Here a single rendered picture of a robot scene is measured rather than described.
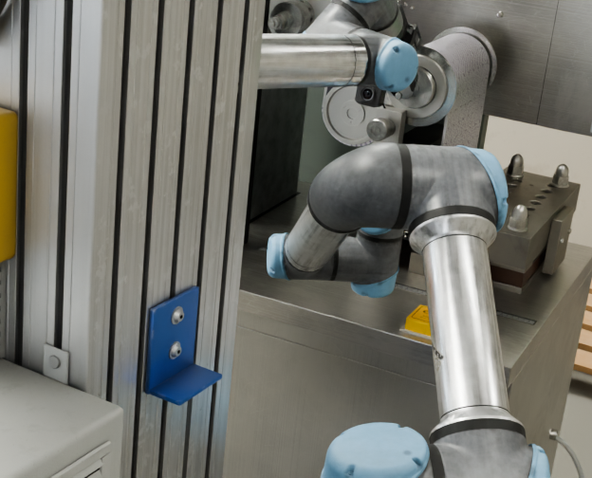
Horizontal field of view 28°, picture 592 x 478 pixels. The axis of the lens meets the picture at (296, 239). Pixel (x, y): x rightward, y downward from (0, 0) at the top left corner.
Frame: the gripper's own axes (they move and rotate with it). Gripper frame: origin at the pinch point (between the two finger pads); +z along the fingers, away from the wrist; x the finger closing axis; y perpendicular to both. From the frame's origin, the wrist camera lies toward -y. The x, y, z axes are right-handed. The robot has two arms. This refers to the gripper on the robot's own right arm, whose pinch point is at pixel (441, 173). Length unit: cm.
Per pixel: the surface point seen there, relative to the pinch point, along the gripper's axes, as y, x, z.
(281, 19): 25.2, 30.1, -12.1
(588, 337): -98, -9, 169
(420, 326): -17.5, -9.2, -29.6
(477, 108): 9.1, -0.3, 17.2
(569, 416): -109, -14, 131
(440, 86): 16.9, 1.5, -3.5
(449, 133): 7.8, -0.3, 0.3
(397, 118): 10.3, 7.8, -6.2
